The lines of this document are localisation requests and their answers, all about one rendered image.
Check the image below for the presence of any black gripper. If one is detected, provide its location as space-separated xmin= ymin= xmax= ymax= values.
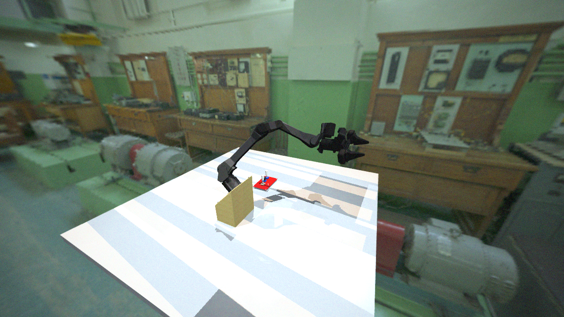
xmin=330 ymin=130 xmax=369 ymax=164

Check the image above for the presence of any red circuit board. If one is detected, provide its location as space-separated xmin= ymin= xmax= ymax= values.
xmin=253 ymin=170 xmax=277 ymax=190

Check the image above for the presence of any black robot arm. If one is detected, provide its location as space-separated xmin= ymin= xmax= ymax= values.
xmin=217 ymin=120 xmax=347 ymax=192

